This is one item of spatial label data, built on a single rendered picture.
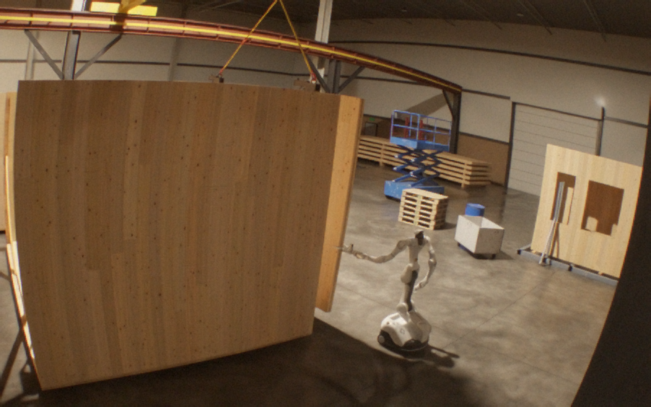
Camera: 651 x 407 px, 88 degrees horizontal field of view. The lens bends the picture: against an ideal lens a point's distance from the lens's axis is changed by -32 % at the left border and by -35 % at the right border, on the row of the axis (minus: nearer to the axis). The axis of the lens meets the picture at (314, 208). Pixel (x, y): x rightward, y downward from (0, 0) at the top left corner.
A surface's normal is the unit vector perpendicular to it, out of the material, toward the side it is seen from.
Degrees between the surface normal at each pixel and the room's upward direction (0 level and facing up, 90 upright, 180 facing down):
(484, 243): 90
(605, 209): 90
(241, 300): 90
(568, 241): 90
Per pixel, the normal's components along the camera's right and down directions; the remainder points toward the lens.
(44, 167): 0.68, 0.23
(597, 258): -0.73, 0.07
